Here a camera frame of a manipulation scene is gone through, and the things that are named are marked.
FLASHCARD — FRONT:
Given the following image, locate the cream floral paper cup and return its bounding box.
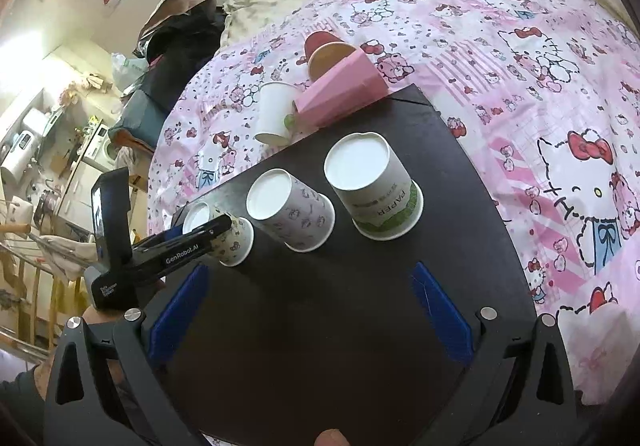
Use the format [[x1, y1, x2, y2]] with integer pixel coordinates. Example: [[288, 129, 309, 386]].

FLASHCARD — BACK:
[[182, 201, 255, 267]]

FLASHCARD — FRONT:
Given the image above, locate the white green-print paper cup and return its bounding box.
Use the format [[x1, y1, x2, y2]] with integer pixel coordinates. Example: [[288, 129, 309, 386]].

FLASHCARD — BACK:
[[323, 132, 424, 241]]

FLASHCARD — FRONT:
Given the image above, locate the Hello Kitty paper cup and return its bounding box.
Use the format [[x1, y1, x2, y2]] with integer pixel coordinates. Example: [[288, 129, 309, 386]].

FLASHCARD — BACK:
[[245, 169, 335, 253]]

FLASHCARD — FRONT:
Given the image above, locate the white green-leaf paper cup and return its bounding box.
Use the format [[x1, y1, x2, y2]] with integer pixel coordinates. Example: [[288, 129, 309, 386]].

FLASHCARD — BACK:
[[254, 82, 302, 147]]

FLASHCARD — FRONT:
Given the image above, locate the pink faceted cup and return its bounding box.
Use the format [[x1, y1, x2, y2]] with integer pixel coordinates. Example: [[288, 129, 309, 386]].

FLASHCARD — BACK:
[[295, 48, 388, 127]]

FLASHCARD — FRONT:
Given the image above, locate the dark red ribbed cup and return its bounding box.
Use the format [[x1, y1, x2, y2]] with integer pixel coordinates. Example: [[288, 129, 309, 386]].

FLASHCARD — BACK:
[[304, 31, 342, 63]]

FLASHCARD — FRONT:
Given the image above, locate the white washing machine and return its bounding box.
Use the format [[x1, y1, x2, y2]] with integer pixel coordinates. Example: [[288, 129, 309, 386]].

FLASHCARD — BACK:
[[82, 123, 119, 172]]

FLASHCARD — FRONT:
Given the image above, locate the black square board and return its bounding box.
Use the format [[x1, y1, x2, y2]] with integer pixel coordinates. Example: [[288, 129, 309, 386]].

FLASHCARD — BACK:
[[166, 86, 536, 445]]

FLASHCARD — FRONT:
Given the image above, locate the teal orange cushion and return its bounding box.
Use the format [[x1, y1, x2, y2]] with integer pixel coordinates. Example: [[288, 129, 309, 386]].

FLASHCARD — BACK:
[[108, 89, 167, 154]]

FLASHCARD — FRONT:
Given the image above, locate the dark clothes pile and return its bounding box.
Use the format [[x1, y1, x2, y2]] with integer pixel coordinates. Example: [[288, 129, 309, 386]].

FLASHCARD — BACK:
[[134, 0, 226, 113]]

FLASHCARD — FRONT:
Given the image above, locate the pink Hello Kitty bedsheet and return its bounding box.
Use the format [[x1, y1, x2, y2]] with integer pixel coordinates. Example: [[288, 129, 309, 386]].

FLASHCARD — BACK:
[[148, 0, 639, 405]]

